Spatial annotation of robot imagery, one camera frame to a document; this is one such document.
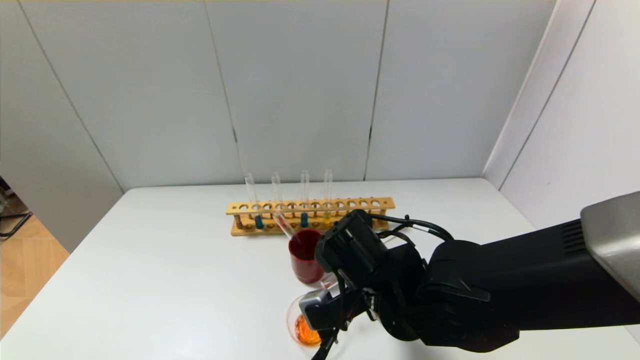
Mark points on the red pigment test tube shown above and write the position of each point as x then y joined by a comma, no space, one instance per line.
329,282
275,190

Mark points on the teal pigment test tube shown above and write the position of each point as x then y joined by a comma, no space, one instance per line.
259,222

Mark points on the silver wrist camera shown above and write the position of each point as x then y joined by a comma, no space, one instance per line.
312,302

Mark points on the dark red plastic cup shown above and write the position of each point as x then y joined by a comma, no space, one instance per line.
305,267

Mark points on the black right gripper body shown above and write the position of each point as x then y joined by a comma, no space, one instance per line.
350,245

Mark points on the clear glass petri dish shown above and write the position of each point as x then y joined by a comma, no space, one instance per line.
291,320

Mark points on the yellow pigment test tube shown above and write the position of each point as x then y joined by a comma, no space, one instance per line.
285,227
327,190

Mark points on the blue pigment test tube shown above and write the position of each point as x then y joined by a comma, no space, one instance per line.
304,220

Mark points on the wooden test tube rack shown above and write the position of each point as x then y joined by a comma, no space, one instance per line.
260,206

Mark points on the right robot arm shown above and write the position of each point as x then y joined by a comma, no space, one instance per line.
500,290

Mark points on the black background equipment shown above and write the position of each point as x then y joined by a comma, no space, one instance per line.
2,186

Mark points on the coloured liquid puddle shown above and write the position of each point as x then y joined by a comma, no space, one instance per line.
305,332

